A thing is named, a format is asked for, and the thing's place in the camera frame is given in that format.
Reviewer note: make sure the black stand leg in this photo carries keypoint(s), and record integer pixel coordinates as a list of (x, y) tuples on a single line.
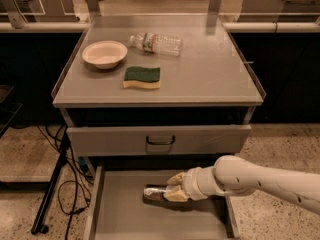
[(38, 224)]

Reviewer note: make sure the white horizontal rail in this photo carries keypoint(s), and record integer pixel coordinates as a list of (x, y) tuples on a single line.
[(246, 27)]

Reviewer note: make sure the open middle drawer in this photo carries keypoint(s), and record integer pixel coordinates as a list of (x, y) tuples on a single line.
[(118, 211)]

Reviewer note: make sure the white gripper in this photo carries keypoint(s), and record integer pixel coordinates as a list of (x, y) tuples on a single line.
[(191, 184)]

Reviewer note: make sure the green yellow sponge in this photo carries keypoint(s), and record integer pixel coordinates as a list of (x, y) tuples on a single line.
[(142, 77)]

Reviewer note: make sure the white paper bowl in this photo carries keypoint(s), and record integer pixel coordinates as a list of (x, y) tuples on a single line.
[(104, 54)]

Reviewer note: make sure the closed upper drawer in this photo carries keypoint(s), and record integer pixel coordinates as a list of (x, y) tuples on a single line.
[(124, 141)]

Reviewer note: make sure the silver blue redbull can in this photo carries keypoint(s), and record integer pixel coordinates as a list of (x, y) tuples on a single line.
[(156, 192)]

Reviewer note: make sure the grey metal drawer cabinet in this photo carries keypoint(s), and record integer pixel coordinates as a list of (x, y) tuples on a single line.
[(207, 84)]

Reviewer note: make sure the dark side table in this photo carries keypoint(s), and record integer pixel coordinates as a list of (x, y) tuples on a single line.
[(8, 107)]

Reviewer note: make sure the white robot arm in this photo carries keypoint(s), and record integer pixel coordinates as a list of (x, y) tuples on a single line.
[(234, 176)]

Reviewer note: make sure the clear plastic water bottle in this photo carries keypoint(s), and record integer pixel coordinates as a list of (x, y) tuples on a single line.
[(157, 43)]

